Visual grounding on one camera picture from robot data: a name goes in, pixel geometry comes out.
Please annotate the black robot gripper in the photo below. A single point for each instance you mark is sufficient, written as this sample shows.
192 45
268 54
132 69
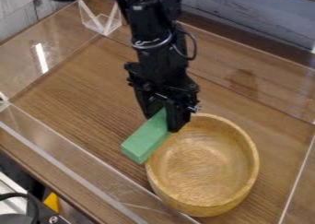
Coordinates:
160 82

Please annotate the brown wooden bowl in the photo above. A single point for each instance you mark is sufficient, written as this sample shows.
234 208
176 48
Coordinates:
204 168

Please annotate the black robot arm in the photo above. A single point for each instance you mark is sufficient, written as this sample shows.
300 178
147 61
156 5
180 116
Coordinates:
154 23

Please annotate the black and yellow equipment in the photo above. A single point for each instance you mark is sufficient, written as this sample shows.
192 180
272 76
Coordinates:
43 206

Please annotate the clear acrylic corner bracket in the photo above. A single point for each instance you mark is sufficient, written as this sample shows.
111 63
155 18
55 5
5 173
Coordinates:
104 24

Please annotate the green rectangular block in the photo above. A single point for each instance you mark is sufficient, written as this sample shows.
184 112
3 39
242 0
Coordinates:
147 138

